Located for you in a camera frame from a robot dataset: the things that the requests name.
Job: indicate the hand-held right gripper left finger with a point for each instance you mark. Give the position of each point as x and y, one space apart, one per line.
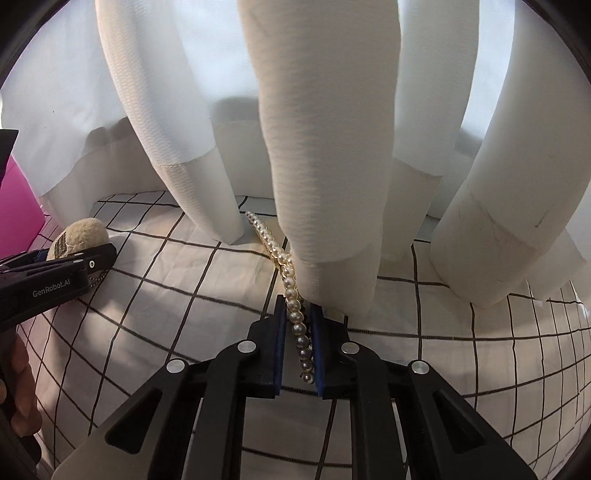
278 350

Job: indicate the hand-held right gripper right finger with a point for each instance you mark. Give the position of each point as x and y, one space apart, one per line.
317 355

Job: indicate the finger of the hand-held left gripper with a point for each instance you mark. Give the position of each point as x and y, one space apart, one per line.
92 258

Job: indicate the beige fuzzy plush ball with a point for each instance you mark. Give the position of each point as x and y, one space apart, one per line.
83 233

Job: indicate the gold pearl hair claw clip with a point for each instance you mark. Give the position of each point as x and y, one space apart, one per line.
292 309

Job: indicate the pink plastic bin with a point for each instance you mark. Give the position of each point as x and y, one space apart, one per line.
18 207

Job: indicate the person's left hand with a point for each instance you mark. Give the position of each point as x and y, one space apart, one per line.
23 387

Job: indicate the checked white bed sheet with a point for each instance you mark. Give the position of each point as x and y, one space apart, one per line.
184 300

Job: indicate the white curtain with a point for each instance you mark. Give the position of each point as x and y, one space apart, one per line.
323 138

